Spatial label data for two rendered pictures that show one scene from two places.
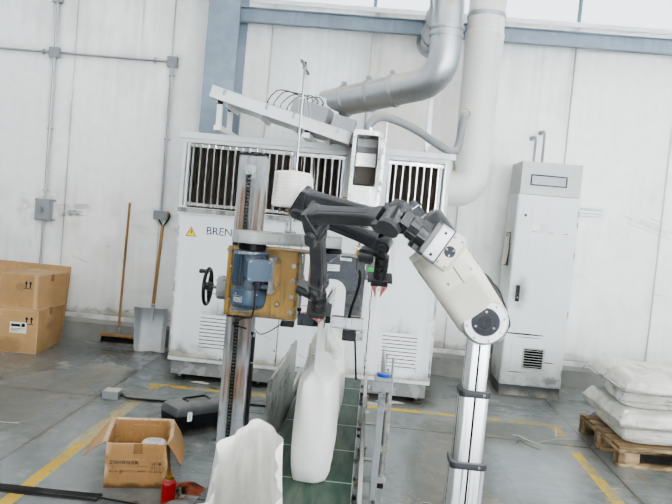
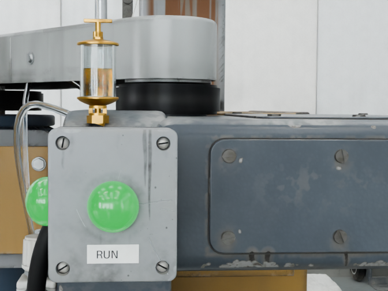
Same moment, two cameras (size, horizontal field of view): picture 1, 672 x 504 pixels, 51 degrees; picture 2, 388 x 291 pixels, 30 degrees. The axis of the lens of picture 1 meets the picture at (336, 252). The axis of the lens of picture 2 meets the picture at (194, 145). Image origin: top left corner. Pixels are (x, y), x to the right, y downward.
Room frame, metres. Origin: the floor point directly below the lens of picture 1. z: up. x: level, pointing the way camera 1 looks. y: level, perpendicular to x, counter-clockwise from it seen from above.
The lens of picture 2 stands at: (3.18, -0.61, 1.34)
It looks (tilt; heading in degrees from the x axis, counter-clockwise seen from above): 3 degrees down; 82
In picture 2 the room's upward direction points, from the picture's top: straight up
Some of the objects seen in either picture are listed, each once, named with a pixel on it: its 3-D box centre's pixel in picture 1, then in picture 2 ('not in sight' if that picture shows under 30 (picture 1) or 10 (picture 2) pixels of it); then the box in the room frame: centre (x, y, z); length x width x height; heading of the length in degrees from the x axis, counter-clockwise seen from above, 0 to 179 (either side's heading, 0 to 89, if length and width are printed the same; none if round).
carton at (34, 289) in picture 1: (34, 288); not in sight; (6.75, 2.84, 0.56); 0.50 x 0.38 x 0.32; 169
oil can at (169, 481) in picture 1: (168, 479); not in sight; (3.51, 0.73, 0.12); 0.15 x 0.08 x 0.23; 177
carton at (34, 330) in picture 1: (28, 325); not in sight; (6.73, 2.86, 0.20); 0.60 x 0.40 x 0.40; 2
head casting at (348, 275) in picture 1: (338, 280); (253, 263); (3.31, -0.02, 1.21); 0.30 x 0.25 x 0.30; 177
